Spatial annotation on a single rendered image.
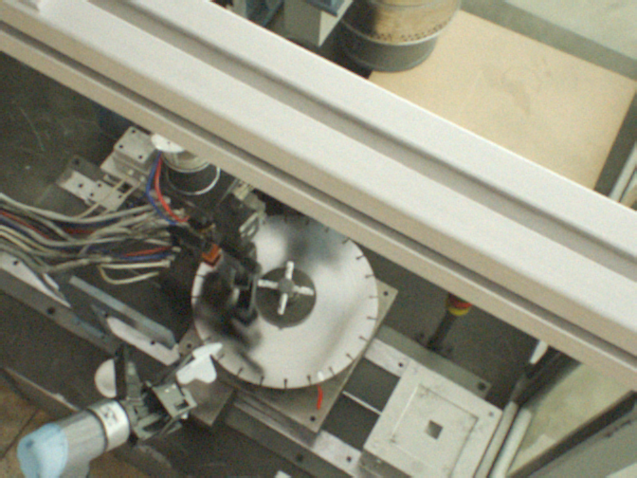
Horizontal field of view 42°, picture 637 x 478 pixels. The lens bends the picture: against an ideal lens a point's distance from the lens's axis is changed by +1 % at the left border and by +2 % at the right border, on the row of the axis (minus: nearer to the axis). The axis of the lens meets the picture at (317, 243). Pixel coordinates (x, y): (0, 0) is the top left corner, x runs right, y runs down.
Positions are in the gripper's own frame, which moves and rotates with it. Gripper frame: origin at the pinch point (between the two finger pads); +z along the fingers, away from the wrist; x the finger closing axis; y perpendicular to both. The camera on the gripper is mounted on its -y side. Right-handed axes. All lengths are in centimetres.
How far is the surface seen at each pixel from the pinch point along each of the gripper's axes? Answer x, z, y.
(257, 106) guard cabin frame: 96, -67, 25
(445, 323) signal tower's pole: 22.0, 33.4, 20.7
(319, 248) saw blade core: 20.7, 21.0, -3.4
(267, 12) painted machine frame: 23, 60, -65
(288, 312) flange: 15.1, 9.9, 3.3
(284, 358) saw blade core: 11.5, 5.9, 9.3
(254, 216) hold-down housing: 38.4, -7.1, -3.7
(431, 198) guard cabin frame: 97, -65, 32
